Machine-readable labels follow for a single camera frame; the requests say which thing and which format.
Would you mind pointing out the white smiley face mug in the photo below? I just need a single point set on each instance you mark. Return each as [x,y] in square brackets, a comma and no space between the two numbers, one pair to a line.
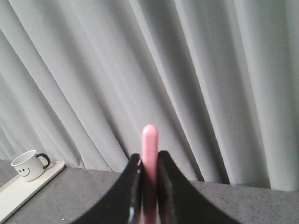
[31,165]

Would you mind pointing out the grey pleated curtain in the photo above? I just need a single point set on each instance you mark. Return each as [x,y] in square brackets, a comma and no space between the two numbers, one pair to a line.
[79,79]

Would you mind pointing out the pink chopstick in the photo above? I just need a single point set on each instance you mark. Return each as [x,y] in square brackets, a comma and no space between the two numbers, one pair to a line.
[149,160]

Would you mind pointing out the cream rectangular tray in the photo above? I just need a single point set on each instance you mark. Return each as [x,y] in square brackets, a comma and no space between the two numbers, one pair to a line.
[17,192]

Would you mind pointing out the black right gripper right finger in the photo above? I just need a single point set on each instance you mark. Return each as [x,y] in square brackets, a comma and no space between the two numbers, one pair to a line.
[179,202]

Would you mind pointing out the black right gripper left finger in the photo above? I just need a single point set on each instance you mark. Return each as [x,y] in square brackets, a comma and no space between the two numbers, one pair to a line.
[122,203]

